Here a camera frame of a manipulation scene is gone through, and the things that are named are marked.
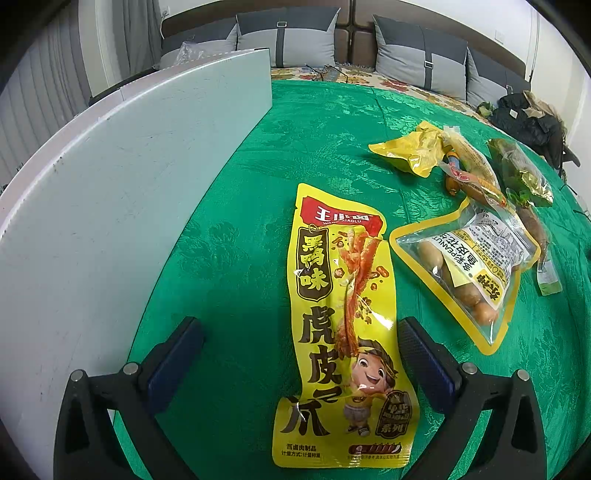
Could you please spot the grey cushion with strap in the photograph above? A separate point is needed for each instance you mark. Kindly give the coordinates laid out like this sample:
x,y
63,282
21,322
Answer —
x,y
295,36
421,57

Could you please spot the orange blue sausage stick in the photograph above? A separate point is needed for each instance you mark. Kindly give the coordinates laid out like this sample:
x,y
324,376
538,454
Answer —
x,y
452,163

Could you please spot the floral sofa cover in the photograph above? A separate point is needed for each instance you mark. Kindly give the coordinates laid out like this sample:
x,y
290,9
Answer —
x,y
366,77

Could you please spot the far right grey cushion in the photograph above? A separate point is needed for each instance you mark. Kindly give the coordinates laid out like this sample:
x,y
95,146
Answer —
x,y
488,81

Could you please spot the clear yellow-edged peanut bag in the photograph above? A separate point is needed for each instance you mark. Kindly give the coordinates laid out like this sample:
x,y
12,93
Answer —
x,y
472,260

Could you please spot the black jacket pile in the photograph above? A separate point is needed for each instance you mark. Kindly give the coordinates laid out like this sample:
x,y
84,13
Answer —
x,y
536,124

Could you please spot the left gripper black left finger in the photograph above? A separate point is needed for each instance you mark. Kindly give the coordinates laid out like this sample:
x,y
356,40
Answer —
x,y
86,446

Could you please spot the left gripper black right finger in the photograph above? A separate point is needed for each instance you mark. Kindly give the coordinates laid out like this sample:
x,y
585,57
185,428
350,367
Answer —
x,y
466,401

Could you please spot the far left grey cushion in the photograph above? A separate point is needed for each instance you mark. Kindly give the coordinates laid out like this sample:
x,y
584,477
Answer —
x,y
215,38

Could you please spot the plain yellow snack pouch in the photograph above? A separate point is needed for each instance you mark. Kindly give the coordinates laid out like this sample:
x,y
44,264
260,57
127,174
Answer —
x,y
417,152

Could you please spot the gold green snack bag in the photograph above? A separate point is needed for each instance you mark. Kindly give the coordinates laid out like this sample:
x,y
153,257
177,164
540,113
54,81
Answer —
x,y
521,180

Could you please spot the yellow chicken feet snack pack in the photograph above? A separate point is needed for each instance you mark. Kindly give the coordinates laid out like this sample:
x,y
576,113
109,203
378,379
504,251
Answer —
x,y
357,407

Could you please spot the grey curtain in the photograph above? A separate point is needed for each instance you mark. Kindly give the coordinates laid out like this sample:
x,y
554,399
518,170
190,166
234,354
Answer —
x,y
136,31

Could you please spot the white storage box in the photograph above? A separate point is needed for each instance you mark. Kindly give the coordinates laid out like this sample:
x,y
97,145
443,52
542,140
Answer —
x,y
89,221

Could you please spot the clear plastic bag on sofa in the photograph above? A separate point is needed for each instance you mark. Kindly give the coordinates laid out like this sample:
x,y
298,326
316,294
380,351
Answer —
x,y
188,51

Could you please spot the orange corn sausage packet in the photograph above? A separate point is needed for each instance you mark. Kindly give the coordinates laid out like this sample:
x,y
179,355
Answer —
x,y
473,161

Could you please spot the green floral tablecloth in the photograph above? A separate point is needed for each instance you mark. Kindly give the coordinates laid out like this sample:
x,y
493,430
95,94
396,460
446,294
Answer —
x,y
228,269

